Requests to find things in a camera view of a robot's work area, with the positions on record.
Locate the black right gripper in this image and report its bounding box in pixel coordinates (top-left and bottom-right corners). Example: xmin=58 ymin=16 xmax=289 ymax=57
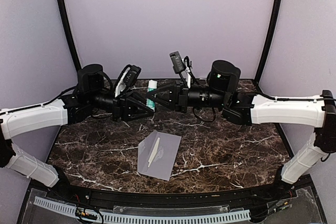
xmin=146 ymin=80 xmax=228 ymax=113

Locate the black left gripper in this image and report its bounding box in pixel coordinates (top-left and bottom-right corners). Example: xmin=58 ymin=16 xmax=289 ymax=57
xmin=88 ymin=88 xmax=156 ymax=122

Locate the small white-capped glue bottle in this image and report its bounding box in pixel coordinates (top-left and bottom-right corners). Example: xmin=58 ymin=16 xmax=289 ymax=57
xmin=146 ymin=80 xmax=157 ymax=112

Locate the grey paper envelope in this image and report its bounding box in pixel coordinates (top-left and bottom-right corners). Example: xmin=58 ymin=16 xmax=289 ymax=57
xmin=137 ymin=130 xmax=182 ymax=181

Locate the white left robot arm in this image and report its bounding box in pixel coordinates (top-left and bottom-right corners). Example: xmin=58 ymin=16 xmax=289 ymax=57
xmin=1 ymin=64 xmax=154 ymax=201

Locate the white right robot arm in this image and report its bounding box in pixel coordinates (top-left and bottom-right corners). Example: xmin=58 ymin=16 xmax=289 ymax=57
xmin=146 ymin=60 xmax=335 ymax=200

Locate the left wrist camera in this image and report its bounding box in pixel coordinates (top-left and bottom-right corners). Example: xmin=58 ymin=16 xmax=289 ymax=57
xmin=114 ymin=65 xmax=141 ymax=98

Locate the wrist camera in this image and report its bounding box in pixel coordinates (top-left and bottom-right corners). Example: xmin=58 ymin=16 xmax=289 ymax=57
xmin=114 ymin=65 xmax=141 ymax=98
xmin=170 ymin=51 xmax=192 ymax=88

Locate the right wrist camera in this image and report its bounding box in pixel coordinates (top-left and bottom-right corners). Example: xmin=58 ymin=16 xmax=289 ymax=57
xmin=170 ymin=51 xmax=192 ymax=88

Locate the black front rail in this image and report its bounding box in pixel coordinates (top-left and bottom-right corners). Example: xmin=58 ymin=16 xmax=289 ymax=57
xmin=28 ymin=176 xmax=297 ymax=211

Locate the white slotted cable duct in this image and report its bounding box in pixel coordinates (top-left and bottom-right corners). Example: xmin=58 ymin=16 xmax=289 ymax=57
xmin=33 ymin=196 xmax=251 ymax=224

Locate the black left frame post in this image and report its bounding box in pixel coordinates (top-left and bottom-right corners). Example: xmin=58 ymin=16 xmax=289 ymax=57
xmin=57 ymin=0 xmax=81 ymax=71

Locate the black frame corner post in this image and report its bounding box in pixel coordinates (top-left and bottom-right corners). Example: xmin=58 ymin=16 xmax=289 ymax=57
xmin=254 ymin=0 xmax=281 ymax=86

